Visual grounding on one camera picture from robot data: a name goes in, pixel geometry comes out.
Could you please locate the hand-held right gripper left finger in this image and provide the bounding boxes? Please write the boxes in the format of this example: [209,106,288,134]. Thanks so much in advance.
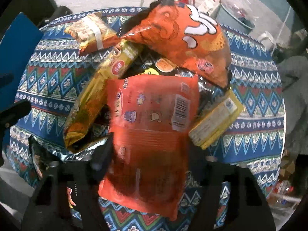
[22,135,115,231]

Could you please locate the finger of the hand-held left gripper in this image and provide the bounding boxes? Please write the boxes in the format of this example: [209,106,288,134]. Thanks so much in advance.
[0,100,30,127]
[0,73,14,85]

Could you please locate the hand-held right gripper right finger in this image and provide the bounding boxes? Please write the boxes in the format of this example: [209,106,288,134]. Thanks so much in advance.
[189,156,276,231]

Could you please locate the silver foil snack packet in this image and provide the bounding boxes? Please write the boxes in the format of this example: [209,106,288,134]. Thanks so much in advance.
[61,135,113,164]

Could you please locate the blue container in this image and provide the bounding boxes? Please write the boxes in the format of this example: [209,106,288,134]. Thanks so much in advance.
[0,12,45,116]

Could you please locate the orange snack packet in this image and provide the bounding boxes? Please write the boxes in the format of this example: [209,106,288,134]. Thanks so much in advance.
[98,73,201,222]

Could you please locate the black cartoon snack packet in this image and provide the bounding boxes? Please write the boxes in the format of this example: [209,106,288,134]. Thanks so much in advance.
[130,57,233,112]

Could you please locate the dark snack packet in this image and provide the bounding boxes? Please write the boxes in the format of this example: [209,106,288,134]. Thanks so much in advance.
[29,137,77,210]

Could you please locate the yellow snack box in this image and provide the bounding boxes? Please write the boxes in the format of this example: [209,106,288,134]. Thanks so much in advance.
[188,88,244,150]

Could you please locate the long gold snack packet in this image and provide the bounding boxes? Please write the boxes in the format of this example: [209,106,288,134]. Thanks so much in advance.
[63,40,142,153]

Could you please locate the clear plastic packaging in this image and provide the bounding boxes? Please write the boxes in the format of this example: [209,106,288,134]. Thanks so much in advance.
[267,178,301,207]

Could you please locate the patterned blue tablecloth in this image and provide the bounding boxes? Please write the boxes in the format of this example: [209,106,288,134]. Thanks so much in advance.
[10,6,285,231]

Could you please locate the taped yellow snack packet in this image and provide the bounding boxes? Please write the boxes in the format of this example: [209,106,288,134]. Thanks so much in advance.
[64,12,121,56]

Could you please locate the grey cloth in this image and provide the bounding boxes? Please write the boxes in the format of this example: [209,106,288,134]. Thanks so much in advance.
[274,29,308,154]

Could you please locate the puffed orange snack bag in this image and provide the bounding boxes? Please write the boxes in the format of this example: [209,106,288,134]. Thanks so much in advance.
[120,0,233,89]

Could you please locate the white bag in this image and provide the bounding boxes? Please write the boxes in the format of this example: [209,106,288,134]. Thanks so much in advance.
[257,30,277,53]

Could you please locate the grey-green bin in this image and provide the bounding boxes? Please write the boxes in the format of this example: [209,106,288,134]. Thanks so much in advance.
[217,0,255,35]

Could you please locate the white carton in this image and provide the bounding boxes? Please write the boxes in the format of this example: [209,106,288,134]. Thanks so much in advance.
[200,0,222,13]

